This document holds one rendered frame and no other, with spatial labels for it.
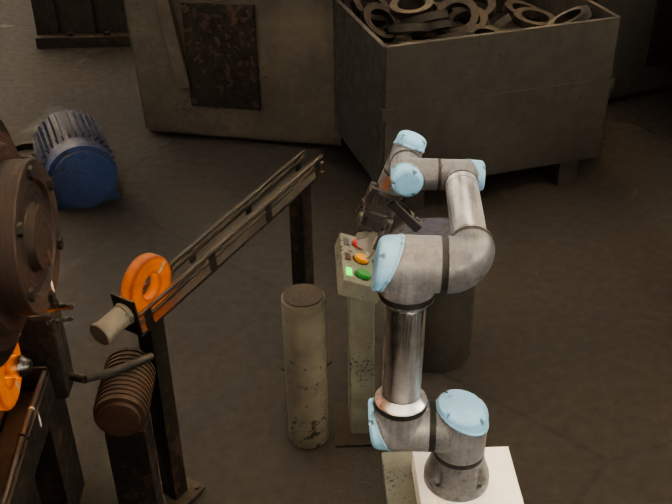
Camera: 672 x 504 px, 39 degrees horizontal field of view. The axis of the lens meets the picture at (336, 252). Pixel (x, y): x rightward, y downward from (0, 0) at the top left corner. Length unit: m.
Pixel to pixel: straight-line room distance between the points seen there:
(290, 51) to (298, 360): 2.02
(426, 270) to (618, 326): 1.67
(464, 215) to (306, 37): 2.39
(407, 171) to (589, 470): 1.13
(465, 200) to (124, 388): 0.91
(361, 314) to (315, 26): 1.94
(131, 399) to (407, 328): 0.71
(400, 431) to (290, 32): 2.55
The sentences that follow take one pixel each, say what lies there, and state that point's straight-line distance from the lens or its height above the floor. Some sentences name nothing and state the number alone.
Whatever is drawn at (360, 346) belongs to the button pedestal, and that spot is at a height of 0.34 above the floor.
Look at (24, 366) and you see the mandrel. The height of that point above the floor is 0.83.
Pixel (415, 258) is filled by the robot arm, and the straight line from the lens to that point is 1.83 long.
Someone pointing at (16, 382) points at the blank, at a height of 0.77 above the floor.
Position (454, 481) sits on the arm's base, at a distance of 2.18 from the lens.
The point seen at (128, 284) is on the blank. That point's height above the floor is 0.75.
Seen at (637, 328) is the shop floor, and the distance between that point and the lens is 3.43.
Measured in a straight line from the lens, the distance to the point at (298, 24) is 4.26.
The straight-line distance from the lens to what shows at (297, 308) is 2.51.
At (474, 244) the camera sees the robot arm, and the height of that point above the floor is 1.00.
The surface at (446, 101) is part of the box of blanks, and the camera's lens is 3.79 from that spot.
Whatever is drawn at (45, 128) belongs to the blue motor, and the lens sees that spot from 4.21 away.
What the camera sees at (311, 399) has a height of 0.20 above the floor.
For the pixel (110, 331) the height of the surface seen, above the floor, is 0.68.
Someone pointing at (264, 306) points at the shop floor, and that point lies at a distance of 3.41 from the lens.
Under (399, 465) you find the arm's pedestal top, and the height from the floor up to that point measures 0.30.
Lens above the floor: 1.99
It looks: 32 degrees down
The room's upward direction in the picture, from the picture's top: 1 degrees counter-clockwise
